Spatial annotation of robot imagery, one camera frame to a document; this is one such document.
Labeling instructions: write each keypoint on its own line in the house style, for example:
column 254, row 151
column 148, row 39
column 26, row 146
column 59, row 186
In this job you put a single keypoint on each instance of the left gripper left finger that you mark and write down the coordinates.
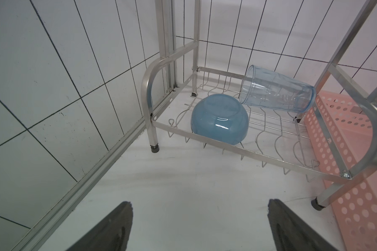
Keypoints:
column 111, row 233

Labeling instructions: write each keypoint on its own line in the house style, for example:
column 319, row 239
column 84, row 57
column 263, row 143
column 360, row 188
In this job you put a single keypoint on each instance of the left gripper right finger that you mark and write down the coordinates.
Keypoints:
column 291, row 233

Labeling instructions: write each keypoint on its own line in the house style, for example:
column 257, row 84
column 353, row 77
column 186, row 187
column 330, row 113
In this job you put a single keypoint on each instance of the blue bowl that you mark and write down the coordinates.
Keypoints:
column 220, row 117

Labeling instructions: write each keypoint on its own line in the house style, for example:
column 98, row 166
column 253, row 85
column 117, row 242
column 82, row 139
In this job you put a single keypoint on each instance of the light blue container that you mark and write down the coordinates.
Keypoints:
column 268, row 89

